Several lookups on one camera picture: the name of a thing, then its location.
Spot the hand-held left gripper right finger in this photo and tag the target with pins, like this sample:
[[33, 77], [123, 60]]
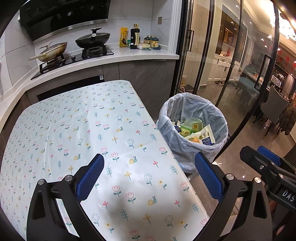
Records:
[[208, 177]]

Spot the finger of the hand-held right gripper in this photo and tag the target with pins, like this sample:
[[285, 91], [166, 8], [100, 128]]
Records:
[[268, 154], [254, 160]]

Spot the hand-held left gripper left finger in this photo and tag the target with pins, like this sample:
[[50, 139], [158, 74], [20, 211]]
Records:
[[89, 178]]

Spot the beige printed snack packet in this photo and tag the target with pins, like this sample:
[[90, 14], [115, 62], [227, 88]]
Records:
[[205, 136]]

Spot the green food packet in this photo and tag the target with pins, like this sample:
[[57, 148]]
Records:
[[192, 125]]

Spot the blue waste bin with liner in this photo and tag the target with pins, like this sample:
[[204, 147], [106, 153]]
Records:
[[208, 109]]

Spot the grey dining chair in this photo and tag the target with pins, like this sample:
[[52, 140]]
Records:
[[275, 104]]

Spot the floral tablecloth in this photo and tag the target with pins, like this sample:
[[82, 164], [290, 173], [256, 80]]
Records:
[[92, 115]]

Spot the teal dining chair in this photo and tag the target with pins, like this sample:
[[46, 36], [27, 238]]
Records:
[[246, 87]]

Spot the black built-in oven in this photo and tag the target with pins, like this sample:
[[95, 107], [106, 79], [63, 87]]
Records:
[[69, 87]]

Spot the white sideboard cabinet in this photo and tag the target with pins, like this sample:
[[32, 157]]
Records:
[[223, 67]]

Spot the black framed glass sliding door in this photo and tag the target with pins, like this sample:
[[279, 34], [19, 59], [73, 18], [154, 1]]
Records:
[[208, 58]]

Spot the grey kitchen cabinet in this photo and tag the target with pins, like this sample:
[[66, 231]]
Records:
[[143, 78]]

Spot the black gas stove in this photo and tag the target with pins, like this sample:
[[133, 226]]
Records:
[[74, 59]]

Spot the beige frying pan with lid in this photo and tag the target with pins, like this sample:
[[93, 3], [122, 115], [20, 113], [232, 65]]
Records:
[[53, 51]]

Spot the black wok with lid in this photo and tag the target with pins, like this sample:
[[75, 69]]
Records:
[[92, 39]]

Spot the small white food bag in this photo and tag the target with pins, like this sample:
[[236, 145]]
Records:
[[144, 46]]

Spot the blue spice jar set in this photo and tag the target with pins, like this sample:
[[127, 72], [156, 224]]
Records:
[[152, 42]]

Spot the yellow food packet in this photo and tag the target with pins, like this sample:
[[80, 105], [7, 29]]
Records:
[[123, 37]]

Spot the dark soy sauce bottle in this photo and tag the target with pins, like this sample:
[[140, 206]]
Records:
[[134, 38]]

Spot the black range hood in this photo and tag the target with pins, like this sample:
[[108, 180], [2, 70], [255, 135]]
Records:
[[64, 14]]

